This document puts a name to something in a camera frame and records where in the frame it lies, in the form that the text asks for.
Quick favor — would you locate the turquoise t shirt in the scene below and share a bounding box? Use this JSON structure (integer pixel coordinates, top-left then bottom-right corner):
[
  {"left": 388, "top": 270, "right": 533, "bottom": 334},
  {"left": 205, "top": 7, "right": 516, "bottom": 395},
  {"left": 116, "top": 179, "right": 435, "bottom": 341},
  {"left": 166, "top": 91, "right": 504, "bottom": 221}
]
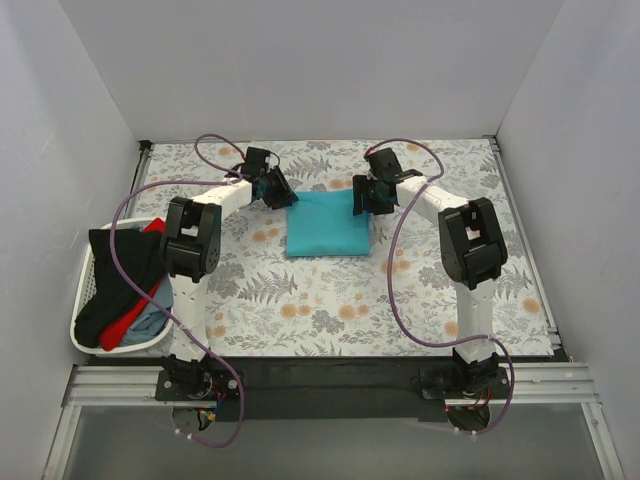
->
[{"left": 286, "top": 189, "right": 371, "bottom": 257}]

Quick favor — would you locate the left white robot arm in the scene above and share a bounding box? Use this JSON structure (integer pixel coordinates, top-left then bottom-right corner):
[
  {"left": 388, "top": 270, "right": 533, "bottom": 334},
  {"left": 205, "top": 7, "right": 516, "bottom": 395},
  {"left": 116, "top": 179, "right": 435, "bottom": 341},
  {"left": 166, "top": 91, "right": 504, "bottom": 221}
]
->
[{"left": 160, "top": 166, "right": 297, "bottom": 400}]

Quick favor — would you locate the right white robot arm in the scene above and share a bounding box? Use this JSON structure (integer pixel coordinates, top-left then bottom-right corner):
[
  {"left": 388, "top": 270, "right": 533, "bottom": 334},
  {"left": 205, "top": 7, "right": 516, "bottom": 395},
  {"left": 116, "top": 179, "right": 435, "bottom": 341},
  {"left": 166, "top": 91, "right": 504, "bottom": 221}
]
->
[{"left": 353, "top": 170, "right": 508, "bottom": 398}]

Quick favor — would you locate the floral table mat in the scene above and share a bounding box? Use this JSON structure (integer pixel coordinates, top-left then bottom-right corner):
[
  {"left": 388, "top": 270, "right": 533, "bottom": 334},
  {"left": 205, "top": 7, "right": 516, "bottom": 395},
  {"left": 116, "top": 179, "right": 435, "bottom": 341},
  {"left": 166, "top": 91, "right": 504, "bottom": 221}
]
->
[{"left": 124, "top": 139, "right": 554, "bottom": 359}]

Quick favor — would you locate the black t shirt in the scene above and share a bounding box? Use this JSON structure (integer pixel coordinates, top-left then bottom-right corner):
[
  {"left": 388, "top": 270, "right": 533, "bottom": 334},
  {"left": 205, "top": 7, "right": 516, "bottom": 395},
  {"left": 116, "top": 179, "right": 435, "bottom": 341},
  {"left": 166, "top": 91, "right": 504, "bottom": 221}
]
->
[{"left": 74, "top": 229, "right": 166, "bottom": 348}]

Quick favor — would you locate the grey blue t shirt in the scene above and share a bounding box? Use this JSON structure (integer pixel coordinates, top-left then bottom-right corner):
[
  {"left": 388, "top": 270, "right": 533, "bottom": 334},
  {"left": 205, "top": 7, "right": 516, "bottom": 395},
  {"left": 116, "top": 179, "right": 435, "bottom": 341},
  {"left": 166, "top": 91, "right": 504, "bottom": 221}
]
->
[{"left": 120, "top": 280, "right": 173, "bottom": 347}]

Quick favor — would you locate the red t shirt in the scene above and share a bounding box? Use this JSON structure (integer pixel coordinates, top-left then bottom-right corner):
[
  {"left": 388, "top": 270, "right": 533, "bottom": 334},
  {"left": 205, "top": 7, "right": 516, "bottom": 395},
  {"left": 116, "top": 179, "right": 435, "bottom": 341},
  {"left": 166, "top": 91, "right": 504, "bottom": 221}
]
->
[{"left": 99, "top": 218, "right": 169, "bottom": 351}]

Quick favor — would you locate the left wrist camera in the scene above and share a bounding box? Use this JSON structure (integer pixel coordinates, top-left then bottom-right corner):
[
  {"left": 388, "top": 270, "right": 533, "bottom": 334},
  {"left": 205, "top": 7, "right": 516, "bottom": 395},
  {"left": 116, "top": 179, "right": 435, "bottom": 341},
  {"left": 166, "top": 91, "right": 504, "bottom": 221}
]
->
[{"left": 240, "top": 146, "right": 272, "bottom": 180}]

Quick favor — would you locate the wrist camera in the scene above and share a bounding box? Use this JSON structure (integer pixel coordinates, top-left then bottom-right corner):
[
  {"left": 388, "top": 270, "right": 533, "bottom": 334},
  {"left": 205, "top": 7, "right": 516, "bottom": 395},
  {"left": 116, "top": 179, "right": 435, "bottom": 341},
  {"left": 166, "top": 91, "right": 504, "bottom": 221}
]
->
[
  {"left": 240, "top": 146, "right": 272, "bottom": 180},
  {"left": 365, "top": 148, "right": 402, "bottom": 179}
]

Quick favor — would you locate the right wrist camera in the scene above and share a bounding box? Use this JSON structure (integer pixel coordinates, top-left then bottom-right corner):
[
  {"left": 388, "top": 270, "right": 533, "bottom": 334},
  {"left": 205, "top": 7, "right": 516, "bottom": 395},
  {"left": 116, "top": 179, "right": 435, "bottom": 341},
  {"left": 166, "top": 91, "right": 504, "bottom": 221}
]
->
[{"left": 365, "top": 148, "right": 402, "bottom": 179}]

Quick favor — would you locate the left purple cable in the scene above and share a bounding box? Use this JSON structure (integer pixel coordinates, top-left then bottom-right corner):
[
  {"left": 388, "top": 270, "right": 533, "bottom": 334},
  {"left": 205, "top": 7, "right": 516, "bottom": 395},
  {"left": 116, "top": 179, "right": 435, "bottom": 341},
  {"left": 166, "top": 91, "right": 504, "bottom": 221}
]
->
[{"left": 108, "top": 133, "right": 247, "bottom": 449}]

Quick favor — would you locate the purple cable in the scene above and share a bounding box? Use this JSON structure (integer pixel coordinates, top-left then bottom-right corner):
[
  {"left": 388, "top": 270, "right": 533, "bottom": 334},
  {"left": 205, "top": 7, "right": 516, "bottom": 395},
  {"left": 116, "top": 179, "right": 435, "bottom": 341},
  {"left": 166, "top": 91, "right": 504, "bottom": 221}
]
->
[
  {"left": 364, "top": 138, "right": 516, "bottom": 439},
  {"left": 108, "top": 133, "right": 247, "bottom": 449}
]

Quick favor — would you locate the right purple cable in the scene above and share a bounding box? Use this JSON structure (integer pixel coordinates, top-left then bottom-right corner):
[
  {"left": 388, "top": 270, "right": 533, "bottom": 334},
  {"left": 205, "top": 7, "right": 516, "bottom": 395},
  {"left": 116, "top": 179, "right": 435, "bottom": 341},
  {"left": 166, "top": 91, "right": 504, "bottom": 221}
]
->
[{"left": 364, "top": 138, "right": 516, "bottom": 439}]

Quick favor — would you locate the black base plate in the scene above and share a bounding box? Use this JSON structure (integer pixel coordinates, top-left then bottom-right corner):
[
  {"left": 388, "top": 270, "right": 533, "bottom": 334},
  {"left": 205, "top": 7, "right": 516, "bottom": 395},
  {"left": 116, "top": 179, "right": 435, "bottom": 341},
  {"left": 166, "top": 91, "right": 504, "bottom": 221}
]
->
[{"left": 155, "top": 357, "right": 510, "bottom": 424}]

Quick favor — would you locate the aluminium frame rail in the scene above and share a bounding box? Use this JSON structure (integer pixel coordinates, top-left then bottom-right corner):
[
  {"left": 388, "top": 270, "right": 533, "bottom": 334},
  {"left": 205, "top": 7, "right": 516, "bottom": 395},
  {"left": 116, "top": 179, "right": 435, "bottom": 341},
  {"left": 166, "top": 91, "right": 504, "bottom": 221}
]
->
[{"left": 60, "top": 363, "right": 601, "bottom": 407}]

